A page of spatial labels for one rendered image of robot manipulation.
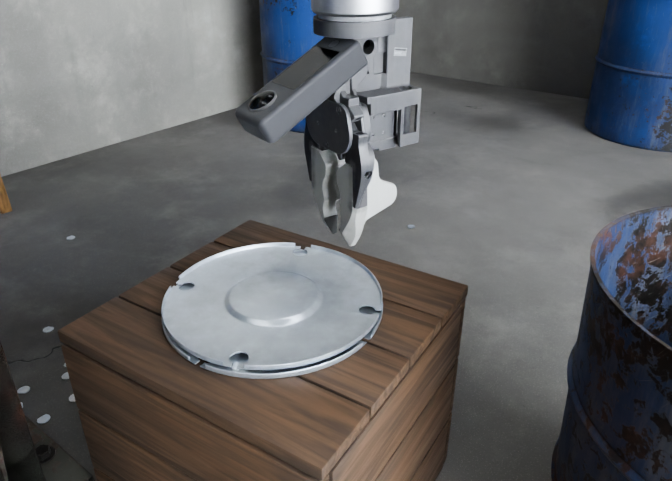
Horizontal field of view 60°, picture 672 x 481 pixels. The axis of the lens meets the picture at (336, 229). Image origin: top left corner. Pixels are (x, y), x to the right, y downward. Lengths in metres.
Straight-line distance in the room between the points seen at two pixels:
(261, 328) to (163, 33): 2.11
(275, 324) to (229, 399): 0.12
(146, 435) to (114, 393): 0.06
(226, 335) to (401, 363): 0.21
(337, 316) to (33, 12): 1.90
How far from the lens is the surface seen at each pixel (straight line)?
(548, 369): 1.30
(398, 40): 0.55
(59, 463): 1.12
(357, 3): 0.50
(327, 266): 0.86
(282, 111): 0.48
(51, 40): 2.47
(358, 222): 0.55
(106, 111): 2.61
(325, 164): 0.56
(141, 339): 0.77
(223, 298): 0.80
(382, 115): 0.55
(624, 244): 0.84
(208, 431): 0.68
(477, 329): 1.37
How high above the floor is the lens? 0.80
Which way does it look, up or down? 27 degrees down
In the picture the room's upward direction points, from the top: straight up
